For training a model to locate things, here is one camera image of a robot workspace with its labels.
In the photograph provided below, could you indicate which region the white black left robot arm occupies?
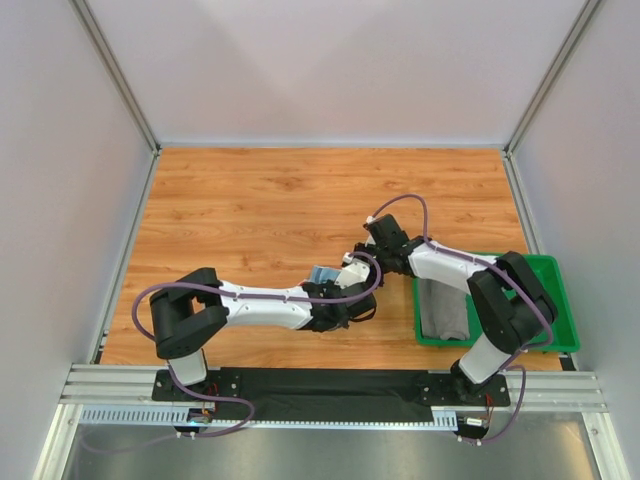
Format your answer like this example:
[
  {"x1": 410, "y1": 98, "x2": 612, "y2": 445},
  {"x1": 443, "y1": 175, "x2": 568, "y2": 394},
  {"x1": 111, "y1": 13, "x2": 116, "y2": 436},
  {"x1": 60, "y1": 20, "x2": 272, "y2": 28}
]
[{"x1": 149, "y1": 265, "x2": 377, "y2": 386}]

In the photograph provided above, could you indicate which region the aluminium frame post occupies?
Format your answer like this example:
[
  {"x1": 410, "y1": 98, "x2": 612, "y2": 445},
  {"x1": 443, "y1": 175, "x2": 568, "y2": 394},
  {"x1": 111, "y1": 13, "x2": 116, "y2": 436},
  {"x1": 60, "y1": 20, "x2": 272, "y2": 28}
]
[
  {"x1": 69, "y1": 0, "x2": 161, "y2": 154},
  {"x1": 503, "y1": 0, "x2": 604, "y2": 157}
]

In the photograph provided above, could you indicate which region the blue patterned towel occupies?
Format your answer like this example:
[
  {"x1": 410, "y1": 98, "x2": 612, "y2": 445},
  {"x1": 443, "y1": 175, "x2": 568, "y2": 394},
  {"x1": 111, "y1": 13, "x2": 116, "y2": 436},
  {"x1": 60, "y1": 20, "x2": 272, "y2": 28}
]
[{"x1": 307, "y1": 265, "x2": 341, "y2": 284}]

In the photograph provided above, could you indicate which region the aluminium frame post left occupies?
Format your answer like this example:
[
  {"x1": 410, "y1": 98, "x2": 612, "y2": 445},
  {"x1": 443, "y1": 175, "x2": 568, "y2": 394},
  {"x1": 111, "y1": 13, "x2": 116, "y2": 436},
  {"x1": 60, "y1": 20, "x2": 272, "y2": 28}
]
[{"x1": 69, "y1": 0, "x2": 161, "y2": 154}]

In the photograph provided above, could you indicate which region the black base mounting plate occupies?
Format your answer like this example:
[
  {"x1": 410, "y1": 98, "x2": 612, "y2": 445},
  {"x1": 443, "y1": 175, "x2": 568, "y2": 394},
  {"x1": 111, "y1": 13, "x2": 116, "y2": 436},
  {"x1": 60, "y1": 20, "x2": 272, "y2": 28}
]
[{"x1": 151, "y1": 366, "x2": 512, "y2": 424}]

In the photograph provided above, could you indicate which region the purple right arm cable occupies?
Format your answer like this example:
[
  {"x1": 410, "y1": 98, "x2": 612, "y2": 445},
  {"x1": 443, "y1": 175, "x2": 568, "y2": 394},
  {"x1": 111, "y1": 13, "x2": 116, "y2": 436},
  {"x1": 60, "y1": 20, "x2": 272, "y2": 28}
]
[{"x1": 372, "y1": 194, "x2": 555, "y2": 447}]

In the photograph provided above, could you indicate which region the aluminium front rail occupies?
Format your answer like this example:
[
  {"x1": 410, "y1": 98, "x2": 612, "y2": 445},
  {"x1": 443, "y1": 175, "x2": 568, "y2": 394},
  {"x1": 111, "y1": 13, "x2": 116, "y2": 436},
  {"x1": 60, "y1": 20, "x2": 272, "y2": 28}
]
[{"x1": 60, "y1": 365, "x2": 607, "y2": 431}]

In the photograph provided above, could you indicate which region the grey terry towel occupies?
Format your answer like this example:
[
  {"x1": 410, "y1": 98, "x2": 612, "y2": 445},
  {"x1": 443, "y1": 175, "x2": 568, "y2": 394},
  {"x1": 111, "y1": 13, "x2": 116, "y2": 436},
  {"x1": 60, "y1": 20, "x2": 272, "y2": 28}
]
[{"x1": 417, "y1": 279, "x2": 470, "y2": 341}]

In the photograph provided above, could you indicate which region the green plastic tray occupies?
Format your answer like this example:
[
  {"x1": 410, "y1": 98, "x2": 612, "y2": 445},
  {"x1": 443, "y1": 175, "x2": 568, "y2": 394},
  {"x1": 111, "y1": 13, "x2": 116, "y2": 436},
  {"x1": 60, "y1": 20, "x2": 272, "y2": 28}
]
[{"x1": 413, "y1": 252, "x2": 580, "y2": 353}]

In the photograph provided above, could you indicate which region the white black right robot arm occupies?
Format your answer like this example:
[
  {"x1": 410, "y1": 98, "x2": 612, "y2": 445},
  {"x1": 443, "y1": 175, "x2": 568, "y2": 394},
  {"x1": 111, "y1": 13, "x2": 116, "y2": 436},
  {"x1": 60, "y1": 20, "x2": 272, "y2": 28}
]
[{"x1": 357, "y1": 214, "x2": 558, "y2": 397}]

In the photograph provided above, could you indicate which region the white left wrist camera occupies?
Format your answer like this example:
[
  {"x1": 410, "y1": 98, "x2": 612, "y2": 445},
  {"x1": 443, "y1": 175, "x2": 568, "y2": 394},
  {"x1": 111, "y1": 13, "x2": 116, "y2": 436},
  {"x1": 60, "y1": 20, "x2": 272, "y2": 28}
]
[{"x1": 334, "y1": 252, "x2": 378, "y2": 289}]

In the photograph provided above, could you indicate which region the aluminium frame post right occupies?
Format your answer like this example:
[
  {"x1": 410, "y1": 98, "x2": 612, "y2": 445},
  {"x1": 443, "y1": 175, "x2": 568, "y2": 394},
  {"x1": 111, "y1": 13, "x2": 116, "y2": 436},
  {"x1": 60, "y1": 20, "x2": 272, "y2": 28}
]
[{"x1": 503, "y1": 0, "x2": 604, "y2": 157}]

